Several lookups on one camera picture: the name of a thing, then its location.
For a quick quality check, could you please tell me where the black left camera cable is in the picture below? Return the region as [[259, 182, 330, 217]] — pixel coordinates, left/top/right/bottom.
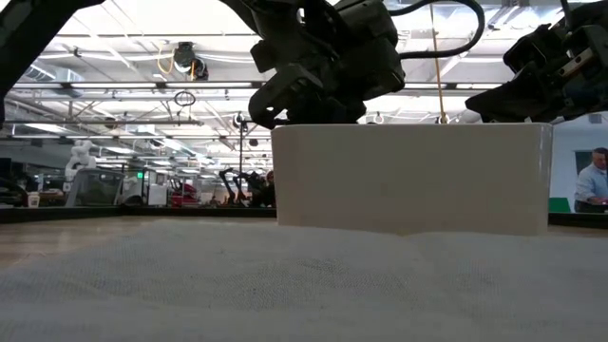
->
[[389, 0, 486, 61]]

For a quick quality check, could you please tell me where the black ceiling cord reel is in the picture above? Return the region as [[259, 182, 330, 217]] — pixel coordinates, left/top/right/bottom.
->
[[171, 41, 209, 82]]

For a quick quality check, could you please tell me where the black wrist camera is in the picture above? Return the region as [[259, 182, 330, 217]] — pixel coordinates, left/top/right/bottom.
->
[[346, 0, 407, 102], [503, 23, 569, 72]]

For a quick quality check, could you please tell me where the black boom stand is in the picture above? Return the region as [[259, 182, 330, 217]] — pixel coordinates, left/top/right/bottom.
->
[[235, 112, 275, 184]]

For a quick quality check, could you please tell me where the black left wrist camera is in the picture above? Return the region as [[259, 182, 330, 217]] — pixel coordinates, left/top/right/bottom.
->
[[346, 0, 407, 102]]

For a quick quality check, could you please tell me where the white cabinet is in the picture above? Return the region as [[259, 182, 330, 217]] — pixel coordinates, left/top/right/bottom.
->
[[123, 168, 169, 207]]

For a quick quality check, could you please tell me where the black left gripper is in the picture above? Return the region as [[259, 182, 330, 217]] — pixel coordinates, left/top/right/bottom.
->
[[249, 0, 367, 129]]

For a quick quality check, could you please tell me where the black cable loop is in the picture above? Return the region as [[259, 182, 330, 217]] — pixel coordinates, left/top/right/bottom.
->
[[173, 90, 197, 108]]

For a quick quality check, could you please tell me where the gray cart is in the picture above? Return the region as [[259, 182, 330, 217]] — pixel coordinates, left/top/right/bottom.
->
[[65, 168, 125, 208]]

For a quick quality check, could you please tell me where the black table side rail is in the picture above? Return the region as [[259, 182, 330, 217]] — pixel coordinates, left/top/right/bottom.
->
[[0, 206, 608, 229]]

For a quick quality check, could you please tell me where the yellow hanging cord with ring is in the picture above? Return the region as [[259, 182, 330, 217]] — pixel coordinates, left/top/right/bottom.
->
[[428, 4, 451, 125]]

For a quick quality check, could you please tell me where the white plastic container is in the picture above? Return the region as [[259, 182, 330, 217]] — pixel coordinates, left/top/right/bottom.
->
[[271, 123, 555, 238]]

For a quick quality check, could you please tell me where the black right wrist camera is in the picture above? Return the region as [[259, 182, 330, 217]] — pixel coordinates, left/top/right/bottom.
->
[[503, 23, 569, 72]]

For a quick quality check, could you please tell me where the red machine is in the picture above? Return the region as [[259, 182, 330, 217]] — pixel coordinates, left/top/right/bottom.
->
[[168, 178, 200, 208]]

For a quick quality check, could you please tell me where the person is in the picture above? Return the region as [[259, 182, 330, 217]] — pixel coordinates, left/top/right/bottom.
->
[[573, 146, 608, 214]]

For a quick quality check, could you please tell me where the white mesh cloth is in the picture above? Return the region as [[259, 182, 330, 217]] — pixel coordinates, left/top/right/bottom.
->
[[0, 218, 608, 342]]

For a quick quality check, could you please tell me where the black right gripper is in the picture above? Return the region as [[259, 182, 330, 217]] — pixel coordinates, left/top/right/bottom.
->
[[465, 0, 608, 124]]

